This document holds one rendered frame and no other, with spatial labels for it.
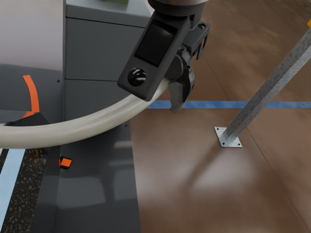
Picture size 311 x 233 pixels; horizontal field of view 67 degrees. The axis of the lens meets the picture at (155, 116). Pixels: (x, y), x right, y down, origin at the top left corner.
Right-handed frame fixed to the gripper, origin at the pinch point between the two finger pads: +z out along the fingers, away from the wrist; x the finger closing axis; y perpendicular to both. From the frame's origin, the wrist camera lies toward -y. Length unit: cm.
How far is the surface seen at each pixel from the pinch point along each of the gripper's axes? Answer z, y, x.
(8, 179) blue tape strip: 18.3, -24.7, 23.4
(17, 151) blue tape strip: 19.1, -19.0, 27.9
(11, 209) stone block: 20.3, -28.7, 18.6
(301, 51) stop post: 53, 112, -28
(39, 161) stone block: 24.8, -17.3, 25.2
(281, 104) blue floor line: 167, 185, -51
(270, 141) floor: 151, 121, -51
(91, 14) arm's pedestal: 29, 45, 63
